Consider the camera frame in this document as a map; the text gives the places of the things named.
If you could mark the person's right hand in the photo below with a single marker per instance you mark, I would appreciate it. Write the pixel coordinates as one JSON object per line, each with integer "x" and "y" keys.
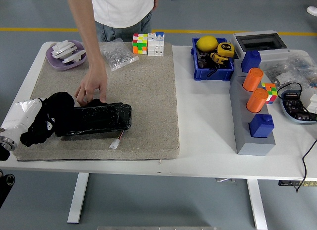
{"x": 94, "y": 81}

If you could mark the person's left hand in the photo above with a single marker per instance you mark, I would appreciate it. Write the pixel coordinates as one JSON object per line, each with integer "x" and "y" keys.
{"x": 155, "y": 0}

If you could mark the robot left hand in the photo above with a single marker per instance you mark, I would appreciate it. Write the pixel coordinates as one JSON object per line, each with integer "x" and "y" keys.
{"x": 22, "y": 113}

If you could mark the black rag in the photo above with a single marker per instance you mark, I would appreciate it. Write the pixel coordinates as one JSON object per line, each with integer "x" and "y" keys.
{"x": 59, "y": 108}

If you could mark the glossy black panel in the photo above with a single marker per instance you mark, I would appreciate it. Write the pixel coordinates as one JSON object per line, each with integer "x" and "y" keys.
{"x": 101, "y": 118}

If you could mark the person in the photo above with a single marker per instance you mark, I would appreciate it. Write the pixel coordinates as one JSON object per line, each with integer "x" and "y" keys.
{"x": 121, "y": 7}

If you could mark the clear bag of metal nuts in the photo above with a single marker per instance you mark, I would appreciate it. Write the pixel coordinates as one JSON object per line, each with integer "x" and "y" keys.
{"x": 119, "y": 56}

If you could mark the purple tray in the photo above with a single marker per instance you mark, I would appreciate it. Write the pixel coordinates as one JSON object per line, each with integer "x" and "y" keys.
{"x": 55, "y": 64}

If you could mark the white circuit breaker block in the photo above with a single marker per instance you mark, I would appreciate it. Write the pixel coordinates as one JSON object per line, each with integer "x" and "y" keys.
{"x": 156, "y": 45}

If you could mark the large colourful puzzle cube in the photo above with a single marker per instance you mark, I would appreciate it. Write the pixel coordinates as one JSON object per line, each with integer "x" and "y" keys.
{"x": 140, "y": 44}

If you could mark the grey-brown mat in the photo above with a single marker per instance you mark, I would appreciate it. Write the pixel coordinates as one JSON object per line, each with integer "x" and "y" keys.
{"x": 148, "y": 96}

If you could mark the yellow lemon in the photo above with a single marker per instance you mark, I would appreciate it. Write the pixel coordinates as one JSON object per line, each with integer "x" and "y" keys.
{"x": 206, "y": 42}

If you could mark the dark electronic part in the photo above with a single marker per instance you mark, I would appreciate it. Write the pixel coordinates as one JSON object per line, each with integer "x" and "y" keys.
{"x": 203, "y": 62}

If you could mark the yellow black tape measure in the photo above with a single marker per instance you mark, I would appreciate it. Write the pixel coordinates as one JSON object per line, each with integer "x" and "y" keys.
{"x": 226, "y": 49}

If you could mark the blue plastic bin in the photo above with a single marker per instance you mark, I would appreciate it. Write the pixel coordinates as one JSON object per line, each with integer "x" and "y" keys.
{"x": 214, "y": 75}

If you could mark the white table leg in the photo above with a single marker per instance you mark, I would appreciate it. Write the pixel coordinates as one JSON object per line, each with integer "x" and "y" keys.
{"x": 257, "y": 205}
{"x": 78, "y": 197}

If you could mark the orange cylinder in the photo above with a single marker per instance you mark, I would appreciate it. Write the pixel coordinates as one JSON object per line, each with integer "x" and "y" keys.
{"x": 252, "y": 80}
{"x": 257, "y": 101}

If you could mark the clear bag of electronic parts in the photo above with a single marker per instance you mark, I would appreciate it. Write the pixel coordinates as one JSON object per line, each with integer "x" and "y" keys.
{"x": 275, "y": 71}
{"x": 303, "y": 64}

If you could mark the grey block base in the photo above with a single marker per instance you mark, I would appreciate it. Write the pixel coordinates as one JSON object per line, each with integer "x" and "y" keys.
{"x": 240, "y": 116}

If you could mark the small colourful puzzle cube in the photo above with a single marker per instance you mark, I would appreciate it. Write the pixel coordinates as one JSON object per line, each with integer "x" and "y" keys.
{"x": 270, "y": 93}

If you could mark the white shoe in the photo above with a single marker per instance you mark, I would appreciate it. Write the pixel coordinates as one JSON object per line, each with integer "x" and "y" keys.
{"x": 312, "y": 10}

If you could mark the table control box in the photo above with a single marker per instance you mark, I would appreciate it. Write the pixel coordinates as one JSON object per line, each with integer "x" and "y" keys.
{"x": 225, "y": 180}

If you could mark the blue block with knob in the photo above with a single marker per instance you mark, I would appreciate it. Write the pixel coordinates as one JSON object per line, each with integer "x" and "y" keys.
{"x": 261, "y": 127}

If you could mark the blue-grey tray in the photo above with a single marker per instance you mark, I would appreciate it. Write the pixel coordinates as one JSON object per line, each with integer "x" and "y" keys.
{"x": 284, "y": 111}

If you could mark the dark circuit boards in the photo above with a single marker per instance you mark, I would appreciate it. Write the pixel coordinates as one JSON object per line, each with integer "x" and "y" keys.
{"x": 294, "y": 107}

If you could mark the white plastic modules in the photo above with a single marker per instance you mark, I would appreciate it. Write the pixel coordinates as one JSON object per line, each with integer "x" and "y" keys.
{"x": 309, "y": 97}

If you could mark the black power strip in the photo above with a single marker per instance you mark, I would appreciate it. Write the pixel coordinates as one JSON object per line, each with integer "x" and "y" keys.
{"x": 289, "y": 183}

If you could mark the white plastic bracket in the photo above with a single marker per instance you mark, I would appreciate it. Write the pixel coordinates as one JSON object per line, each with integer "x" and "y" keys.
{"x": 74, "y": 57}
{"x": 63, "y": 47}

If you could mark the grey enclosure box with window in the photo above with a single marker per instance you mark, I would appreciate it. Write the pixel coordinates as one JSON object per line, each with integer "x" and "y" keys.
{"x": 272, "y": 52}

